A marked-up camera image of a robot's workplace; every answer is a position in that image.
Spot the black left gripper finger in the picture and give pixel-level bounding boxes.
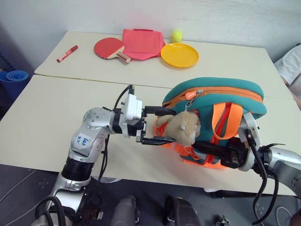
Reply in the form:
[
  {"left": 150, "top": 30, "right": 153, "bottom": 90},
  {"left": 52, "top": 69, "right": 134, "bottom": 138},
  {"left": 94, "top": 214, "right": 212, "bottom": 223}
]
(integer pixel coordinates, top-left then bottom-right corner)
[
  {"left": 144, "top": 105, "right": 176, "bottom": 117},
  {"left": 141, "top": 136, "right": 177, "bottom": 146}
]

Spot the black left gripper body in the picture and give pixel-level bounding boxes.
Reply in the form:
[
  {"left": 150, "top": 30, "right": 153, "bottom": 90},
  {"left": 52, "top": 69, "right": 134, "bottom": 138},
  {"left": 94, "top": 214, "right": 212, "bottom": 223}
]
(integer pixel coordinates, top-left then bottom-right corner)
[{"left": 127, "top": 107, "right": 148, "bottom": 144}]

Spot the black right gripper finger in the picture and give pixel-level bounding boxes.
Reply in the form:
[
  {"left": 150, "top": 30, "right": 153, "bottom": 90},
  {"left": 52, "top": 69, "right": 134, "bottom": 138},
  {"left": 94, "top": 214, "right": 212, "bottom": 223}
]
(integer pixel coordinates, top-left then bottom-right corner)
[{"left": 193, "top": 142, "right": 230, "bottom": 156}]

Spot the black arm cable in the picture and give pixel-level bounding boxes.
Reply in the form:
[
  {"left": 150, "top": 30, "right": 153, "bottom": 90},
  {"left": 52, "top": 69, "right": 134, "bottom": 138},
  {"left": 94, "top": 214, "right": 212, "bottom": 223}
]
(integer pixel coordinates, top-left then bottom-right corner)
[
  {"left": 90, "top": 84, "right": 136, "bottom": 212},
  {"left": 246, "top": 128, "right": 280, "bottom": 224}
]

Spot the yellow-green tennis ball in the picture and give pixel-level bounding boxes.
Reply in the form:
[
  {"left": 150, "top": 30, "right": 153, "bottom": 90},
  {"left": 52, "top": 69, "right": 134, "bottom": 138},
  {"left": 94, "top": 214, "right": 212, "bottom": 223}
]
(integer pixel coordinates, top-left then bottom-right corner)
[{"left": 170, "top": 30, "right": 183, "bottom": 43}]

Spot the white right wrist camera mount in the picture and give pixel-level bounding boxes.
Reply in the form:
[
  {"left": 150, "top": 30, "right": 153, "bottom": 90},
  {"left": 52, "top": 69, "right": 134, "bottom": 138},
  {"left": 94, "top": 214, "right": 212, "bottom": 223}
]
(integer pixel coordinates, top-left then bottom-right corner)
[{"left": 237, "top": 112, "right": 262, "bottom": 172}]

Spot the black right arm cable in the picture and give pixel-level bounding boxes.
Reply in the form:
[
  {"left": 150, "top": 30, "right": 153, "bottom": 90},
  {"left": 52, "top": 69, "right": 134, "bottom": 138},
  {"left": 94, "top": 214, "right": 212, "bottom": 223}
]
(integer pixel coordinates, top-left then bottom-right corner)
[{"left": 246, "top": 128, "right": 280, "bottom": 224}]

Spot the rolled blue foam mat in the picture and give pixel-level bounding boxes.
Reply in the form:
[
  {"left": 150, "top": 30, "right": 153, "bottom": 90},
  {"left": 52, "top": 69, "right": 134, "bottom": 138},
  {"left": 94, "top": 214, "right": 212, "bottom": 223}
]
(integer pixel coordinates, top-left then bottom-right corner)
[{"left": 0, "top": 70, "right": 30, "bottom": 101}]

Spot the beige plush hamster charm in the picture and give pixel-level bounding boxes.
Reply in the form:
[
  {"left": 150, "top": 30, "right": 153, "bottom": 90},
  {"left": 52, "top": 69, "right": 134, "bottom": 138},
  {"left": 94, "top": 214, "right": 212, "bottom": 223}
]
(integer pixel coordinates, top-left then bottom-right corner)
[{"left": 155, "top": 111, "right": 202, "bottom": 146}]

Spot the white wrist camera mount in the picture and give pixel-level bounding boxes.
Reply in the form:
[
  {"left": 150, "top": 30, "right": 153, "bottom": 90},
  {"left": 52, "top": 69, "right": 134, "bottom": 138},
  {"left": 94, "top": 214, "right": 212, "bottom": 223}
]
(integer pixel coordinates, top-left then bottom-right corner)
[
  {"left": 120, "top": 93, "right": 144, "bottom": 139},
  {"left": 237, "top": 112, "right": 262, "bottom": 172}
]

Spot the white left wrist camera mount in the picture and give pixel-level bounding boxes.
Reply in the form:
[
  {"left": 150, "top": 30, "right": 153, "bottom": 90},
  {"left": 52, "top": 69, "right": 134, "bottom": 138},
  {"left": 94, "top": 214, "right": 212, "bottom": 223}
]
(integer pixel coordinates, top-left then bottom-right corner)
[{"left": 120, "top": 93, "right": 144, "bottom": 139}]

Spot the white label with blue writing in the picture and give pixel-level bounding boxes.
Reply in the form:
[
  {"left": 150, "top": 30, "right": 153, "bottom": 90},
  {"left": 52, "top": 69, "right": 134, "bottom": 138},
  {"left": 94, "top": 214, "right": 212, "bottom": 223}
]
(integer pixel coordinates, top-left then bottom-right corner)
[{"left": 74, "top": 135, "right": 92, "bottom": 152}]

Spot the person in white shirt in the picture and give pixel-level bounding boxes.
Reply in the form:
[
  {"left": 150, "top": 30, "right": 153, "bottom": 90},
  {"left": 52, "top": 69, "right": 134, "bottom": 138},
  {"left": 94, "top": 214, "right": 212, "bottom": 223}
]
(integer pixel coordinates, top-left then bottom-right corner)
[{"left": 273, "top": 43, "right": 301, "bottom": 101}]

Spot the red table tennis paddle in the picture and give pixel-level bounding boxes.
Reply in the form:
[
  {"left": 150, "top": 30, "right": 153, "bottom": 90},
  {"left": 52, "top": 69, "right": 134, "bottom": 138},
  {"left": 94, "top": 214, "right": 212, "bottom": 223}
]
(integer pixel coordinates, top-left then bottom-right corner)
[{"left": 93, "top": 37, "right": 131, "bottom": 64}]

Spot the small metal clamp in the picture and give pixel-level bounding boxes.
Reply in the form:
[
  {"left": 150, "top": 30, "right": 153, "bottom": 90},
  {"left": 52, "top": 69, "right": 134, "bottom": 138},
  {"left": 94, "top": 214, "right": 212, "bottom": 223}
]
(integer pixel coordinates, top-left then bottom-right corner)
[{"left": 215, "top": 215, "right": 230, "bottom": 226}]

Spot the red marker pen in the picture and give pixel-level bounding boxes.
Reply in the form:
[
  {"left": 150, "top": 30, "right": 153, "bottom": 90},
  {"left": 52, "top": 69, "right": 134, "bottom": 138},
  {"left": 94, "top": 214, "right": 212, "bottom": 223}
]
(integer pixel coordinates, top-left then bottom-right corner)
[{"left": 56, "top": 45, "right": 79, "bottom": 63}]

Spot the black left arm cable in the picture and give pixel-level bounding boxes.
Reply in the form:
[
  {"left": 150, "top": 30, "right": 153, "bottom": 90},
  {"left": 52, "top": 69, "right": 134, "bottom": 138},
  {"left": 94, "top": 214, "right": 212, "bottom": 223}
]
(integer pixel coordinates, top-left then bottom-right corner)
[{"left": 90, "top": 84, "right": 136, "bottom": 212}]

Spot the yellow plastic plate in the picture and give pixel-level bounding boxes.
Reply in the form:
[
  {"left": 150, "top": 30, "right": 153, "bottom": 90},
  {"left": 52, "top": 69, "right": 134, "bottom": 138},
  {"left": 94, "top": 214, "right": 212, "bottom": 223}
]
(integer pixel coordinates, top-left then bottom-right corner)
[{"left": 160, "top": 43, "right": 200, "bottom": 69}]

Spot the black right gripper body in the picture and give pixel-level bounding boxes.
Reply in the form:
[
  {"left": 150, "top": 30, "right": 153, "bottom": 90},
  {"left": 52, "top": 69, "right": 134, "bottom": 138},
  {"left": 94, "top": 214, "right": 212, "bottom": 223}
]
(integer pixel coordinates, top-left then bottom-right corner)
[{"left": 220, "top": 137, "right": 248, "bottom": 170}]

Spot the orange and teal backpack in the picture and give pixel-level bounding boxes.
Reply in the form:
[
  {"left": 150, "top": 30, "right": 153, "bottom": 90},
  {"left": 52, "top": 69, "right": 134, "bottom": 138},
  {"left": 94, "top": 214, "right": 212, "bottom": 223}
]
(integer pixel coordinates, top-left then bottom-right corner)
[{"left": 153, "top": 77, "right": 268, "bottom": 170}]

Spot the pink cloth bag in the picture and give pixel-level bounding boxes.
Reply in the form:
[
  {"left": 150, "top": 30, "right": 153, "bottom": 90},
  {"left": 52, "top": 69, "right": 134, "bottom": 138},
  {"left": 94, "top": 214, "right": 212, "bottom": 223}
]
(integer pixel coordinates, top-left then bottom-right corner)
[{"left": 121, "top": 28, "right": 166, "bottom": 61}]

